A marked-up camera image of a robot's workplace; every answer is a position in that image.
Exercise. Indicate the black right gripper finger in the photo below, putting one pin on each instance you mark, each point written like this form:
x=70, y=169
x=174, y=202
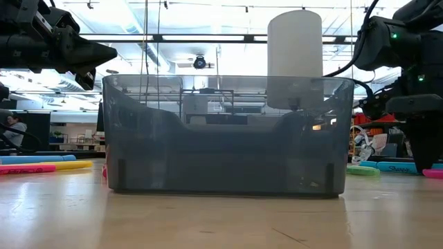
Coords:
x=425, y=138

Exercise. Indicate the dark smoky transparent bin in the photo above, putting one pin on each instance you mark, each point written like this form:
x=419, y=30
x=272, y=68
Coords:
x=155, y=155

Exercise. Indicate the green thin marker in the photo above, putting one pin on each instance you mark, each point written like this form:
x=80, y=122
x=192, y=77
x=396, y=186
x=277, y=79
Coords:
x=362, y=171

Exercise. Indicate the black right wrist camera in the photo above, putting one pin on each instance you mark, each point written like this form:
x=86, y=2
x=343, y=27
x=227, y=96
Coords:
x=373, y=109

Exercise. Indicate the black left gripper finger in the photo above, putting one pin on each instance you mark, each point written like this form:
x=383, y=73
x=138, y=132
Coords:
x=83, y=53
x=86, y=79

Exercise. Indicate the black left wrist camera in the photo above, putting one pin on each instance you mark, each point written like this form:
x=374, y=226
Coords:
x=59, y=19

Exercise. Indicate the black overhead frame beam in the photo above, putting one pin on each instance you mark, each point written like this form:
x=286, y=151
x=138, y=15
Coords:
x=157, y=37

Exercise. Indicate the red storage bins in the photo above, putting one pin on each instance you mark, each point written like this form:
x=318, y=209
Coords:
x=361, y=119

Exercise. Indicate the white lamp with wooden base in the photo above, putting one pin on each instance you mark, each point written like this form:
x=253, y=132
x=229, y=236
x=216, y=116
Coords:
x=294, y=45

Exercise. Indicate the yellow highlighter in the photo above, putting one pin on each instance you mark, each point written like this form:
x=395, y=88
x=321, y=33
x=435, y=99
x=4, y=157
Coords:
x=72, y=165

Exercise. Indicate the black overhead camera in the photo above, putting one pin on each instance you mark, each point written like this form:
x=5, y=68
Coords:
x=199, y=62

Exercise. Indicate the blue thick marker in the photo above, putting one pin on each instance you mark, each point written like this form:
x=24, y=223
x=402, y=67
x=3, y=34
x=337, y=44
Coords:
x=34, y=159
x=394, y=167

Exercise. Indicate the pink highlighter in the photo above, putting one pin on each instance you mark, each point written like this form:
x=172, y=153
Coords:
x=104, y=172
x=27, y=169

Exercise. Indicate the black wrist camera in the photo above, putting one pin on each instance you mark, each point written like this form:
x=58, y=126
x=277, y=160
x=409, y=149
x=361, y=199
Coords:
x=59, y=19
x=373, y=109

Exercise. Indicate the pink thin marker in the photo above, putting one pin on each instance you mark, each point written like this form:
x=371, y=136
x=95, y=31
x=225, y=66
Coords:
x=434, y=173

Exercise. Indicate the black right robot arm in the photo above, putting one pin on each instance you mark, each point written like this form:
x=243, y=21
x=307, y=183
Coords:
x=380, y=45

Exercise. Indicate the person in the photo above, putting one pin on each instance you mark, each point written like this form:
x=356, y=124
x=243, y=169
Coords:
x=15, y=136

